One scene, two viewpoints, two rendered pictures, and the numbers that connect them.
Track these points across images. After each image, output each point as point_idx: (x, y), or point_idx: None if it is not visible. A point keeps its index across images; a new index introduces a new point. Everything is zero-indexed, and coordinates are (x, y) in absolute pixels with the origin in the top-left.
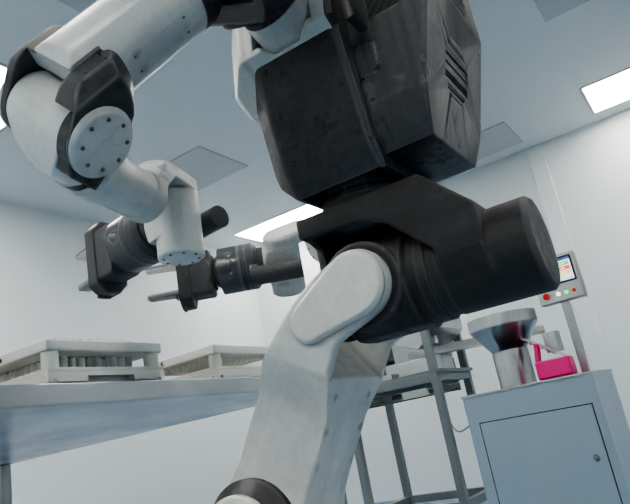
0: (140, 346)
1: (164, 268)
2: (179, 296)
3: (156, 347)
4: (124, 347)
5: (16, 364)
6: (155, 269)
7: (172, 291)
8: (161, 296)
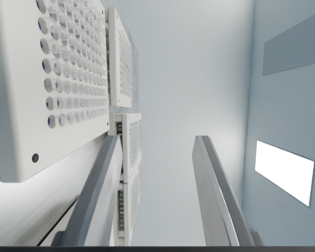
0: (1, 116)
1: (211, 190)
2: (2, 248)
3: (6, 168)
4: None
5: None
6: (205, 158)
7: (89, 212)
8: (94, 167)
